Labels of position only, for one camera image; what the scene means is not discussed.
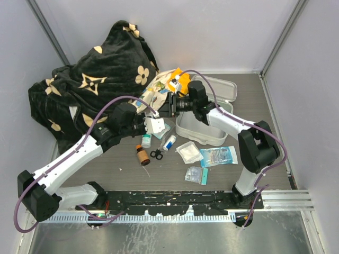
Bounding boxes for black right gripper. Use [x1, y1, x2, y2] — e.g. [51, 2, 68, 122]
[155, 92, 197, 118]

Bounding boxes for grey medicine kit case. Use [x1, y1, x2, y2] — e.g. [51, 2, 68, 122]
[175, 74, 238, 146]

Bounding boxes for white bottle green label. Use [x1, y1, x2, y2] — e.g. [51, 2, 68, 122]
[141, 134, 152, 148]

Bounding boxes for bagged teal plaster strips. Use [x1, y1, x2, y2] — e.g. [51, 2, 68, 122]
[153, 120, 175, 140]

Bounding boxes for white gauze pad packet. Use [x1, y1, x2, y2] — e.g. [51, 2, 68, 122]
[176, 141, 203, 164]

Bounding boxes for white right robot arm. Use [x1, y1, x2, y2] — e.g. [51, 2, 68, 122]
[159, 80, 280, 208]

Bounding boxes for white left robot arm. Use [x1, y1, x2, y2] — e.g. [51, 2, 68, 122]
[17, 103, 152, 222]

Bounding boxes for brown glass medicine bottle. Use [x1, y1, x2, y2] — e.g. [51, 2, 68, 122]
[136, 144, 150, 166]

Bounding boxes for yellow cloth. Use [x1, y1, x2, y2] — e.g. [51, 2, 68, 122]
[167, 68, 191, 95]

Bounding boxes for bagged white blue bandage roll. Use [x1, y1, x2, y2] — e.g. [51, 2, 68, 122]
[161, 135, 177, 151]

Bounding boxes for black floral fleece blanket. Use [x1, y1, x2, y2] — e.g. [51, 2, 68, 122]
[28, 21, 159, 153]

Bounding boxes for light blue wipes pouch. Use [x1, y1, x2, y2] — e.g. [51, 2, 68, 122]
[200, 146, 238, 168]

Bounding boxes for small bag with teal header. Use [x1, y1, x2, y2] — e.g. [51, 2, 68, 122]
[185, 167, 208, 185]

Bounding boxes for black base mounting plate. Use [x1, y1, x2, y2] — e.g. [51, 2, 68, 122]
[84, 190, 253, 216]

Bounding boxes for black handled scissors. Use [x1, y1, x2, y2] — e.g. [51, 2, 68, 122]
[150, 140, 165, 160]

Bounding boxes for white slotted cable duct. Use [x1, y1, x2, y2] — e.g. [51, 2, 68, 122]
[44, 211, 236, 224]

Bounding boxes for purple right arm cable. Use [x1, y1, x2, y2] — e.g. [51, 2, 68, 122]
[176, 69, 288, 228]

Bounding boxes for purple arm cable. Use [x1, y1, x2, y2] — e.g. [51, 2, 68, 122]
[13, 95, 159, 233]
[176, 69, 288, 228]

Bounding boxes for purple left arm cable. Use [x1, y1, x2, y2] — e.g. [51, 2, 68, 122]
[13, 95, 159, 233]

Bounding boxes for aluminium frame rail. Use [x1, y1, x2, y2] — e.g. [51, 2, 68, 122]
[261, 190, 314, 211]

